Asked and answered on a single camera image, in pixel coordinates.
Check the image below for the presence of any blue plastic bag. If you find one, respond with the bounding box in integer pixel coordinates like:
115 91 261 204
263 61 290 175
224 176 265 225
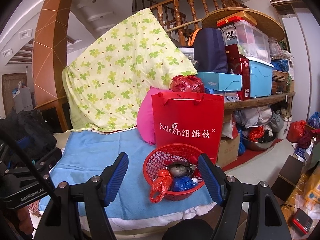
171 176 199 192

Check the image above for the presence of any black plastic bag ball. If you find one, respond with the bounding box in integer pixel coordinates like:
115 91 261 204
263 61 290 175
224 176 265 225
168 164 193 178

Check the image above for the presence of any red plastic bag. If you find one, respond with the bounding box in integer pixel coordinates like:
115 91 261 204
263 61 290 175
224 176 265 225
149 169 173 203

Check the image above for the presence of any person's left hand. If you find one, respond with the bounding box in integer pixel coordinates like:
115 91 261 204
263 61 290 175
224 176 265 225
17 207 34 235

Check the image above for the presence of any small red radio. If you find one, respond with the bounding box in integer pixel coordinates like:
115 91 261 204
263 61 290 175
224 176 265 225
291 209 313 235

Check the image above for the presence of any blue blanket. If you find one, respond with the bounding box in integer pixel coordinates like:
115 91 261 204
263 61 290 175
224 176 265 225
50 128 215 225

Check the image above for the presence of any black clothes pile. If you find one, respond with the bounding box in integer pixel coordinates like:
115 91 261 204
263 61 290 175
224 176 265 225
1 110 56 163

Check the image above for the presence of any brown cardboard box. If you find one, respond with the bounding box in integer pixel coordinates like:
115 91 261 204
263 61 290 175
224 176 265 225
216 135 240 167

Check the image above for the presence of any red plastic mesh basket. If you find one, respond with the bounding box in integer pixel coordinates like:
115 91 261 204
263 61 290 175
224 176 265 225
143 144 204 203

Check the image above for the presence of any red Nilrich paper bag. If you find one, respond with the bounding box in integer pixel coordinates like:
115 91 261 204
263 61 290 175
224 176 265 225
151 92 224 163

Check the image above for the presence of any pink pillow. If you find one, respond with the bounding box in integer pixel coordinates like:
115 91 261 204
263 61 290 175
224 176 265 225
137 87 166 145

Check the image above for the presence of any clover print quilt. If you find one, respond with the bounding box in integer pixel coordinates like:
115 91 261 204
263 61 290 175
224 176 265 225
62 8 197 133

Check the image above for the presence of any brown wooden pillar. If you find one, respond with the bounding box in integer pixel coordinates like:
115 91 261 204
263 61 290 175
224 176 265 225
32 0 72 132

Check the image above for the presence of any light blue cardboard box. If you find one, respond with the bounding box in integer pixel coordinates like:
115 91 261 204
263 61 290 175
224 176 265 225
196 72 242 92

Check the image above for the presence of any blue plastic storage bin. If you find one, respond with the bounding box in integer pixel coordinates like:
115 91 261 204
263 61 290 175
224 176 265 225
248 57 274 98

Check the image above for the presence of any red crumpled bag on top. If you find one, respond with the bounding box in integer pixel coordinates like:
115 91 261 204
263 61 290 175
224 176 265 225
170 75 204 93

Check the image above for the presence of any dark blue backpack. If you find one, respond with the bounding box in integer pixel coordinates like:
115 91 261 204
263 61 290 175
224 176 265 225
188 28 228 73

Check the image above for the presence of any clear plastic storage box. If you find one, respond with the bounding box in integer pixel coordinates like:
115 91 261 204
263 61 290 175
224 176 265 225
221 20 271 63

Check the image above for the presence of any round woven tray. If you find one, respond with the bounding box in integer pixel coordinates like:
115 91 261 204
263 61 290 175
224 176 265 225
201 7 285 42

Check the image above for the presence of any wooden stair railing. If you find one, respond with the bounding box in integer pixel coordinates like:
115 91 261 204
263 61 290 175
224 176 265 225
132 0 245 45

